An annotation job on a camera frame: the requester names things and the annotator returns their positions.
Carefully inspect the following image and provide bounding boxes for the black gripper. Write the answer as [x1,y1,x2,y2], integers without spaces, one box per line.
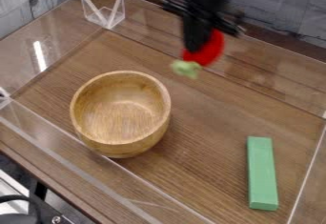
[160,0,243,52]

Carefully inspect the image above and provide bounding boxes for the red plush strawberry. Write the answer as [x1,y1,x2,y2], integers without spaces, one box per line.
[171,29,224,79]

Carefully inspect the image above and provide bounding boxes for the clear acrylic tray walls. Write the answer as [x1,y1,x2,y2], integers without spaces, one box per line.
[0,0,326,224]

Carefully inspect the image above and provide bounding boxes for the wooden bowl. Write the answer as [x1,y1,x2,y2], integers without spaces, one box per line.
[69,71,172,158]

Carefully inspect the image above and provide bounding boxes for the green rectangular block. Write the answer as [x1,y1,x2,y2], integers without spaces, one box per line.
[247,136,279,211]

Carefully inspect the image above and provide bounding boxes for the black metal table frame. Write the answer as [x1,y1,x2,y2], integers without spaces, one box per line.
[28,179,93,224]

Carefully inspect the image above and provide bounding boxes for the black cable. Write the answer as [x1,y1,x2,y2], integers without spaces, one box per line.
[0,194,42,224]

